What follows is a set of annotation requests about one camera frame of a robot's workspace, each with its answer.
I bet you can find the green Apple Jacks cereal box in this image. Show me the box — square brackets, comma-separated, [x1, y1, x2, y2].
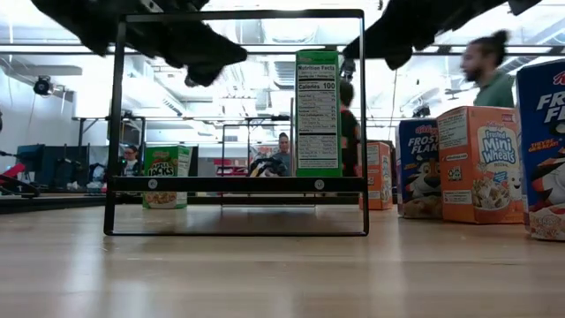
[142, 144, 193, 209]
[294, 49, 343, 178]

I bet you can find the blue Frosted Flakes cereal box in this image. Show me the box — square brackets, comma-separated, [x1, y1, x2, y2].
[395, 117, 444, 220]
[515, 58, 565, 242]

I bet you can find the red storage shelf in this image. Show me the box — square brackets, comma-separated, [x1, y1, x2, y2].
[214, 157, 249, 178]

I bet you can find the person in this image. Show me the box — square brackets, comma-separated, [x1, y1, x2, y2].
[338, 79, 362, 178]
[460, 28, 517, 110]
[269, 131, 292, 178]
[119, 144, 143, 178]

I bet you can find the black metal rack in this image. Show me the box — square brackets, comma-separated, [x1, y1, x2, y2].
[72, 115, 147, 149]

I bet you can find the black yellow bag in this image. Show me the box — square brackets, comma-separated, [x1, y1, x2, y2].
[248, 156, 289, 178]

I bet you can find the dark blue partition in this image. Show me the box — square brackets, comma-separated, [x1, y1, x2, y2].
[16, 143, 92, 189]

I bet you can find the white ceiling air duct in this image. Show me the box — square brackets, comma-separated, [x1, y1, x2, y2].
[132, 65, 215, 136]

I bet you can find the long ceiling light rail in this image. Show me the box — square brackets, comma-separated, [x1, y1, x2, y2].
[0, 42, 565, 56]

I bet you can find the wooden shelf with black frame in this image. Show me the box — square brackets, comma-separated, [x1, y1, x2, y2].
[103, 8, 370, 237]

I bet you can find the black aluminium table frame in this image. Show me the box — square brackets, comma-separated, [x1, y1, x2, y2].
[0, 193, 361, 216]

